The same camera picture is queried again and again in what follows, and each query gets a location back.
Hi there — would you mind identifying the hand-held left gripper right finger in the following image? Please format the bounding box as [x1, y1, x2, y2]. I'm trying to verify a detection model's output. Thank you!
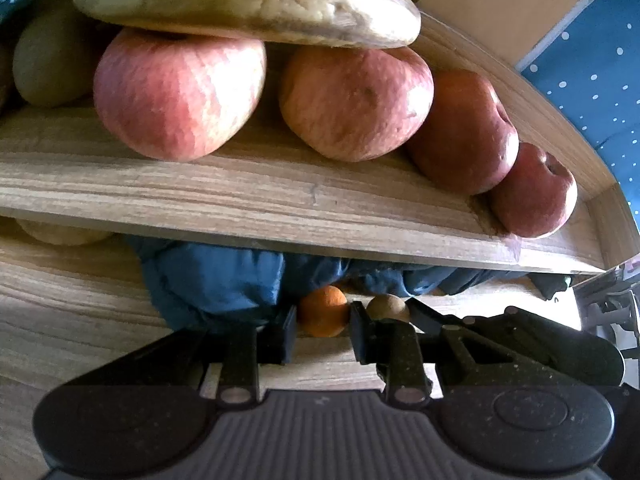
[349, 301, 503, 407]

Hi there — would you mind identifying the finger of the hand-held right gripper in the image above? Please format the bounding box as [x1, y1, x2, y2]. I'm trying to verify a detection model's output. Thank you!
[407, 297, 507, 358]

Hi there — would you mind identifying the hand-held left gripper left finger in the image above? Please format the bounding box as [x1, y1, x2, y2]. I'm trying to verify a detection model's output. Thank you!
[117, 305, 300, 407]

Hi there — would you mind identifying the small tan round fruit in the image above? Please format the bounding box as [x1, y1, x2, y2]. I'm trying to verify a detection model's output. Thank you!
[366, 293, 412, 324]

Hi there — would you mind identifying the orange tangerine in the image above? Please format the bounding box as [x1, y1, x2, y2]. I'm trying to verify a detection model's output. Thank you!
[298, 285, 350, 339]

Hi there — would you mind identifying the dark blue puffy jacket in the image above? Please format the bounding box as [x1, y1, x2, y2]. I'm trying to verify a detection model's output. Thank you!
[124, 234, 572, 332]

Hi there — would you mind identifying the wooden shelf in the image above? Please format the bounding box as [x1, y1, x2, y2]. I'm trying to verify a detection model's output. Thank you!
[0, 10, 640, 276]

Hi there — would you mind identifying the dark red apple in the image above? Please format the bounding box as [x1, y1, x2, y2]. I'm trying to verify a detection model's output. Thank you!
[488, 142, 579, 239]
[404, 69, 520, 196]

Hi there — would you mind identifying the pale red striped apple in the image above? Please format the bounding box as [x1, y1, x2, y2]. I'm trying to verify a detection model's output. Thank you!
[93, 27, 268, 163]
[278, 45, 435, 163]

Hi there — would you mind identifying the tan potato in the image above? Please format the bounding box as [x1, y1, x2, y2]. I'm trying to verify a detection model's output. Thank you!
[17, 217, 115, 247]

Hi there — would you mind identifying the blue dotted curtain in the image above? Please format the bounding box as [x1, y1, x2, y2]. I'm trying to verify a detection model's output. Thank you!
[517, 0, 640, 202]

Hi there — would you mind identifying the wooden cabinet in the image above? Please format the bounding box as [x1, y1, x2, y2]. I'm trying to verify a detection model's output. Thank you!
[414, 0, 617, 72]

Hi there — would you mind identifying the yellow spotted banana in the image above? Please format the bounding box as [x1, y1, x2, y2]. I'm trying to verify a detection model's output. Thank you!
[72, 0, 423, 50]

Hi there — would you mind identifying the brown kiwi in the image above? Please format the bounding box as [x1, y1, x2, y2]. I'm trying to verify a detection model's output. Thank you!
[12, 7, 102, 108]

